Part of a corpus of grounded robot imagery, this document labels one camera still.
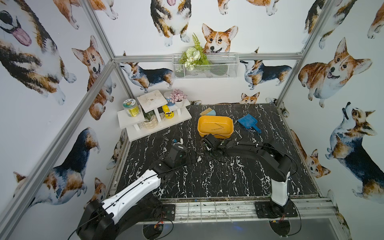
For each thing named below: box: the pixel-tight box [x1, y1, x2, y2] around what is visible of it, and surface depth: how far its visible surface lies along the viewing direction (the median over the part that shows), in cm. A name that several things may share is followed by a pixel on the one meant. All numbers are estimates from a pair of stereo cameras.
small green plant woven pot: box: [142, 111, 158, 130], surface depth 105 cm
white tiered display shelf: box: [117, 89, 192, 143], surface depth 105 cm
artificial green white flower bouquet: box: [176, 32, 210, 72], surface depth 82 cm
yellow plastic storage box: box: [197, 115, 234, 139], surface depth 110 cm
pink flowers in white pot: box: [169, 88, 188, 108], surface depth 95 cm
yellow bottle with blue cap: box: [162, 97, 175, 119], surface depth 103 cm
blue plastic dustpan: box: [237, 113, 262, 134], surface depth 115 cm
